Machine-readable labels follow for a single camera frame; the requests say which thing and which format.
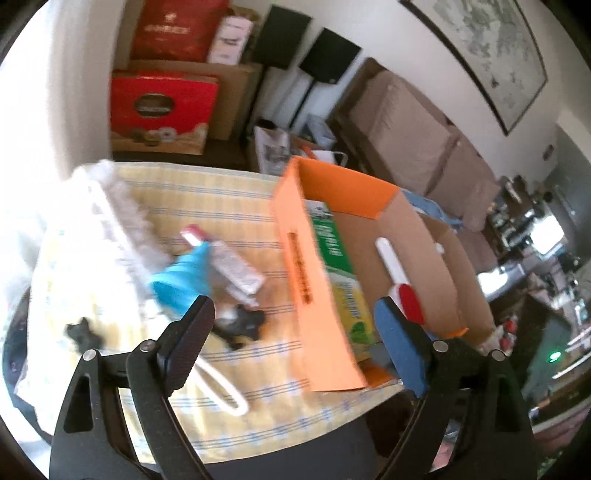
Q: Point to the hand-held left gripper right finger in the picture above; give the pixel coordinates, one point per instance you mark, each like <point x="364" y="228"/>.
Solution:
<point x="401" y="341"/>

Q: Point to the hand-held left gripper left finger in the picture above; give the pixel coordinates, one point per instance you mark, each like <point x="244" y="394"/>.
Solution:
<point x="189" y="332"/>

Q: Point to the black binder clip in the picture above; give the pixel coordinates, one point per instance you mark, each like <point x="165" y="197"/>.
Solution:
<point x="247" y="321"/>
<point x="83" y="334"/>

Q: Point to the white bristle brush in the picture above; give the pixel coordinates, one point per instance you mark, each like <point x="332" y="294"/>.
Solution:
<point x="134" y="221"/>

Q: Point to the orange cardboard box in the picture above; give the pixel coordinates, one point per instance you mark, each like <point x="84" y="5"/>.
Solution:
<point x="295" y="221"/>

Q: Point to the blue collapsible funnel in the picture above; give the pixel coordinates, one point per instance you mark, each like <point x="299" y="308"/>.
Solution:
<point x="184" y="277"/>

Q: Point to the white and red lint brush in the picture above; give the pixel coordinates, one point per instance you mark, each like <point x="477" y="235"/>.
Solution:
<point x="392" y="267"/>

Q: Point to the pink capped clear bottle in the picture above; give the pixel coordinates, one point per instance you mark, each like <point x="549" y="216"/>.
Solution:
<point x="235" y="270"/>

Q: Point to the green and yellow carton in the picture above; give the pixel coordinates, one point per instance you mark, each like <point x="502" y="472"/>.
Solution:
<point x="332" y="244"/>

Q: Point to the yellow checked tablecloth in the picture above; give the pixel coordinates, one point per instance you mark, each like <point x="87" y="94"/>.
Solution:
<point x="231" y="207"/>

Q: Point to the blue cloth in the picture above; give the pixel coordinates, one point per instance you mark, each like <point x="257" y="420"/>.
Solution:
<point x="429" y="207"/>

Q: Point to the printed plastic bag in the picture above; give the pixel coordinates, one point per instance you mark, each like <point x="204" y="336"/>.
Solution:
<point x="272" y="147"/>

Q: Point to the brown sofa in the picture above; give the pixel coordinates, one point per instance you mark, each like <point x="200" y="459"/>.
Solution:
<point x="397" y="120"/>

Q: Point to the brown cardboard box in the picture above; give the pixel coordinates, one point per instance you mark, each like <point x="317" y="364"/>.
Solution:
<point x="235" y="101"/>

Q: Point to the black speaker stand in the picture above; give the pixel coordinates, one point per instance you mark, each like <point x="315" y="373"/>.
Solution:
<point x="304" y="104"/>

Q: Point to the pink and white box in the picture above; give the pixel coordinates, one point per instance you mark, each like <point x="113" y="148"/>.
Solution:
<point x="228" y="41"/>

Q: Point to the black speaker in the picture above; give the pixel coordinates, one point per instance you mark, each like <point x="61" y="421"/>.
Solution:
<point x="281" y="37"/>
<point x="330" y="55"/>

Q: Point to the dark red gift box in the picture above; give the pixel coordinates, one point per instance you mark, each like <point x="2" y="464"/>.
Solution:
<point x="175" y="27"/>

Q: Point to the framed wall picture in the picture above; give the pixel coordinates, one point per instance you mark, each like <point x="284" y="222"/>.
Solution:
<point x="489" y="46"/>

